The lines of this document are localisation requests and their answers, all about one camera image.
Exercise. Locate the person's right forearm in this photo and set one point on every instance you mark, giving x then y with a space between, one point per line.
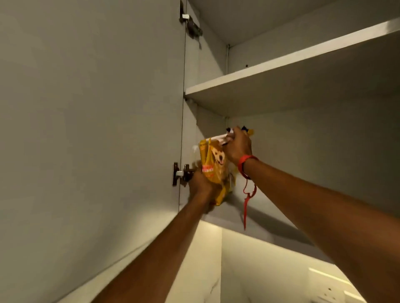
328 215

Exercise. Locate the yellow dog food bag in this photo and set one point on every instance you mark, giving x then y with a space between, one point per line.
215 168

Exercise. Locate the white wall socket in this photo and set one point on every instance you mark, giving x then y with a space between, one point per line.
328 293

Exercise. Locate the person's right hand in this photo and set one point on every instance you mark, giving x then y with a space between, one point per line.
238 146

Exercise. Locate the white wall cabinet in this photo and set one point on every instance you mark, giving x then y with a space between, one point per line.
281 125

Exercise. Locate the person's left hand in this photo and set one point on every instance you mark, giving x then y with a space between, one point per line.
200 184

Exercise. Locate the person's left forearm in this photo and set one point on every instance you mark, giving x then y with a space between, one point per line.
156 252

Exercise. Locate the red thread wristband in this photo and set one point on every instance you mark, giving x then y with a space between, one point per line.
247 174

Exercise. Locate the metal cabinet hinge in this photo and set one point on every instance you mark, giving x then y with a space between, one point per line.
190 25
182 174

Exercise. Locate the white cabinet shelf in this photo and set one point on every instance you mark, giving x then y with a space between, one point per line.
290 71

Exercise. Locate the white cabinet door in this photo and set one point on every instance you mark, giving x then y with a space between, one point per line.
90 140

